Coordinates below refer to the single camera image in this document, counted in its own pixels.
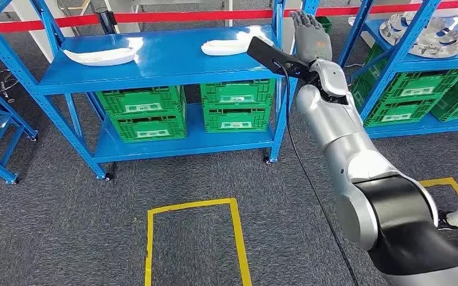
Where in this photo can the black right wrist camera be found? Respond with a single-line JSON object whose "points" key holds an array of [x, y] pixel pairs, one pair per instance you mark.
{"points": [[264, 51]]}

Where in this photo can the black stanchion post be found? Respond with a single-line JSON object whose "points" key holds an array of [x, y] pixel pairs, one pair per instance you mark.
{"points": [[104, 21]]}

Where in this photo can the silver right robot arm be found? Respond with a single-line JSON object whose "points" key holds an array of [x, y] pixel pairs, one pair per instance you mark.
{"points": [[343, 130]]}

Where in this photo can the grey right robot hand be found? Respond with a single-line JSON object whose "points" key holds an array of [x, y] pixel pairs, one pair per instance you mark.
{"points": [[312, 43]]}

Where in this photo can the silver cast metal part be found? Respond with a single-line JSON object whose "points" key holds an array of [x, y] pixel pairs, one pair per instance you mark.
{"points": [[422, 37]]}

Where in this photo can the red barrier belt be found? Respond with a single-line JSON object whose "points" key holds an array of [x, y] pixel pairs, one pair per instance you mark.
{"points": [[173, 16]]}

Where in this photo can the white curved plastic part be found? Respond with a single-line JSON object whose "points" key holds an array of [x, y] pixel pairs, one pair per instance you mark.
{"points": [[98, 57], [225, 47]]}

